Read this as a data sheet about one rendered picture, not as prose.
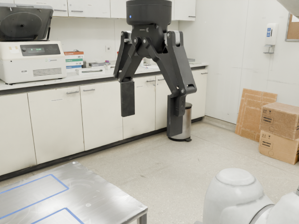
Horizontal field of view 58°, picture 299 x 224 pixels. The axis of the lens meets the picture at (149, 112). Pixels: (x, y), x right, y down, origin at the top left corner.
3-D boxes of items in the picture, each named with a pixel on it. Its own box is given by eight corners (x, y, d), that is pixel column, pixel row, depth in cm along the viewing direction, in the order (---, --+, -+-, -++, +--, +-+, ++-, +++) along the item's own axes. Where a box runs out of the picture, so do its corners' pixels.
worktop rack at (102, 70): (78, 75, 284) (78, 70, 282) (76, 74, 292) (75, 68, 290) (105, 73, 298) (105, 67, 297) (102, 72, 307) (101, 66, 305)
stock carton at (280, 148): (304, 156, 301) (309, 133, 293) (294, 165, 281) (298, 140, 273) (268, 145, 330) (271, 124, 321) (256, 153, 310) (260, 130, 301)
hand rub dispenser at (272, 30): (271, 47, 305) (274, 22, 298) (261, 46, 314) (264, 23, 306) (276, 46, 313) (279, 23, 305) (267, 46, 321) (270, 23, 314)
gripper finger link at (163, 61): (158, 41, 46) (163, 35, 45) (187, 95, 43) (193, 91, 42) (140, 41, 44) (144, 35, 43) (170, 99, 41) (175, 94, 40)
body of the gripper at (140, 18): (183, -1, 43) (181, 58, 45) (150, 3, 49) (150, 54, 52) (147, -5, 38) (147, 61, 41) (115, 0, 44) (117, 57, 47)
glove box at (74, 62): (63, 66, 301) (62, 59, 298) (59, 65, 310) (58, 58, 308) (82, 64, 314) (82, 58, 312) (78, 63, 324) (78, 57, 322)
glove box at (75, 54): (64, 59, 300) (63, 50, 297) (60, 58, 309) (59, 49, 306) (85, 58, 314) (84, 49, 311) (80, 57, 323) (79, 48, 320)
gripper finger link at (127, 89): (122, 83, 52) (119, 82, 52) (123, 117, 54) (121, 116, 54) (134, 81, 53) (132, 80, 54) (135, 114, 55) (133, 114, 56)
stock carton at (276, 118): (307, 134, 290) (312, 109, 282) (293, 140, 273) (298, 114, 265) (272, 124, 321) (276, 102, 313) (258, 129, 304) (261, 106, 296)
